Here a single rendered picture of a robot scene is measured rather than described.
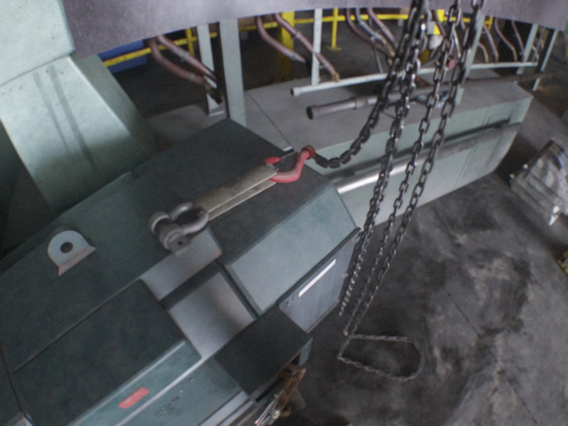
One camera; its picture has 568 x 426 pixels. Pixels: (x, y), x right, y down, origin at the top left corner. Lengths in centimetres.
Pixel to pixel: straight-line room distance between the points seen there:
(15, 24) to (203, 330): 74
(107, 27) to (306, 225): 58
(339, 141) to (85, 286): 87
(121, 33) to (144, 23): 5
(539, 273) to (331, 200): 155
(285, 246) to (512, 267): 150
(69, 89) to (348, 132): 87
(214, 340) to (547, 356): 154
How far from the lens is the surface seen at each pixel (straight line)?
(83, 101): 87
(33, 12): 81
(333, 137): 109
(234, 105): 88
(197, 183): 59
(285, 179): 53
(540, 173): 226
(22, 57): 84
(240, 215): 52
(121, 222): 53
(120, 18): 75
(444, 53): 49
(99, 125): 90
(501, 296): 170
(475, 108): 160
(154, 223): 46
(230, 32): 80
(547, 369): 173
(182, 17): 77
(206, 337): 48
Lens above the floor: 123
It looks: 49 degrees down
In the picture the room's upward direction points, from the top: straight up
